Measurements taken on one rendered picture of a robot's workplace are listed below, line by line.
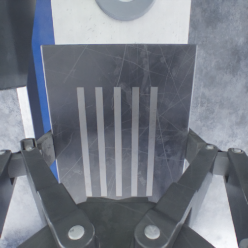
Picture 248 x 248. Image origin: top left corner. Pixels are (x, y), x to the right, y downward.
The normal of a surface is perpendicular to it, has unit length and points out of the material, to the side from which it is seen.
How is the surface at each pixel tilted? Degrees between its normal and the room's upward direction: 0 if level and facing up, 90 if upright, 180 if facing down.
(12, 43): 90
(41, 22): 0
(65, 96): 0
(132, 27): 0
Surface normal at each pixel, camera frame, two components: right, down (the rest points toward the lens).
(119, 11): 0.00, 0.30
